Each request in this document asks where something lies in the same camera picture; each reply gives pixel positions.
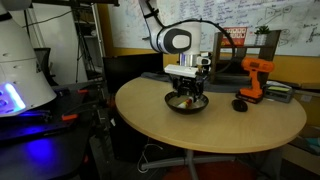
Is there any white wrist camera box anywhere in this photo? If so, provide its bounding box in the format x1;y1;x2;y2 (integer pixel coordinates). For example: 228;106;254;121
163;63;199;80

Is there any large white robot base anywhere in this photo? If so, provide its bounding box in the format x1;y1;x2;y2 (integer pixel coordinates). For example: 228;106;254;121
0;0;58;118

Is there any whiteboard with writing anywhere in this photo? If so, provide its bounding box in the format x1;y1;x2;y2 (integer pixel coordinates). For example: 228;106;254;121
107;0;320;57

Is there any dark wooden shelf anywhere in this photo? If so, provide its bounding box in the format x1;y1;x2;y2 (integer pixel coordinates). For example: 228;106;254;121
210;29;282;86

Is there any grey metal table base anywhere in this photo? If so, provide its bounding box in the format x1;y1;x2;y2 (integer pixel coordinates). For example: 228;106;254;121
139;149;242;180

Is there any black monitor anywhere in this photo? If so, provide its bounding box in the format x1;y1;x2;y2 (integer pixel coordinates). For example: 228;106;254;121
101;52;165;95

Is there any black workbench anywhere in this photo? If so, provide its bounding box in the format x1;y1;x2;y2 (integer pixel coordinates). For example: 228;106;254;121
0;81;116;180

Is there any dark round bowl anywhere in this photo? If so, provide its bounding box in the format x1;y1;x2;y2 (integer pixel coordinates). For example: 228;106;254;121
164;91;210;116

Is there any orange cordless drill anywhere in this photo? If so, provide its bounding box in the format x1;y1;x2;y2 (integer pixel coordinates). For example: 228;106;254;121
235;56;276;105

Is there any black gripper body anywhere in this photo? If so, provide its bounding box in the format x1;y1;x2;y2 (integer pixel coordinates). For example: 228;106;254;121
171;75;205;96

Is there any red printed box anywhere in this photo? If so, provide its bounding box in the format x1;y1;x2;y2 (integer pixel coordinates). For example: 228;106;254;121
221;26;249;48

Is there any black tripod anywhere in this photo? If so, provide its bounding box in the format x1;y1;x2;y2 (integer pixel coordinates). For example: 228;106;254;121
71;7;102;83

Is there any white cable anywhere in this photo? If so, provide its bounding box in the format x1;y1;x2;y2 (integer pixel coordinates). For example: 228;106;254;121
136;143;165;175

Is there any white yellow orange marker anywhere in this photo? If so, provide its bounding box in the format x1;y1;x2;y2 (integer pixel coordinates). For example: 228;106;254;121
176;97;194;110

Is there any black computer mouse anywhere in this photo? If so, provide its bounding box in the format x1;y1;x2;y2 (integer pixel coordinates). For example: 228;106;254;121
231;98;249;113

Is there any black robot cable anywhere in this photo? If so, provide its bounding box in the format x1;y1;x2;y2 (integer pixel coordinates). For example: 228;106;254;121
159;18;237;75

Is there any small potted plant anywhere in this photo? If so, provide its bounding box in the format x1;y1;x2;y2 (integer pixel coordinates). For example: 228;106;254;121
253;24;272;47

